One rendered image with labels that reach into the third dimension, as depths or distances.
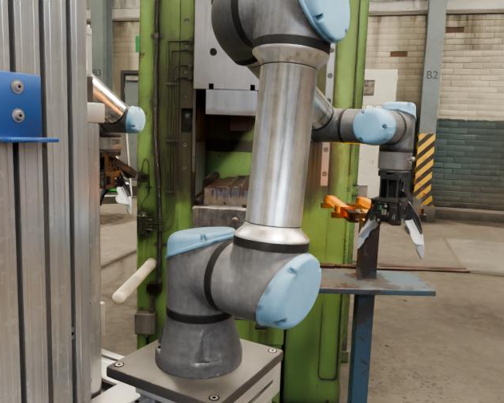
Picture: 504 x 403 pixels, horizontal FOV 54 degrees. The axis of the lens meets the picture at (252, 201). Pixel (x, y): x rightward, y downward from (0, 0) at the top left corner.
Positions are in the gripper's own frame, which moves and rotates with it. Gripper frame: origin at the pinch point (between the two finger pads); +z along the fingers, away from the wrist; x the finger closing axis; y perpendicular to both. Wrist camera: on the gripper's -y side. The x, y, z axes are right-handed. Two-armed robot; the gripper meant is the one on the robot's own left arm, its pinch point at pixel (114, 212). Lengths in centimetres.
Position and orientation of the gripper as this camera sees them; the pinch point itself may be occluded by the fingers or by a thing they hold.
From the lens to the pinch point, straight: 167.6
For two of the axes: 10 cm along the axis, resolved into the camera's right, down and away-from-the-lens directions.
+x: 8.7, 1.0, -4.8
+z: -0.3, 9.9, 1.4
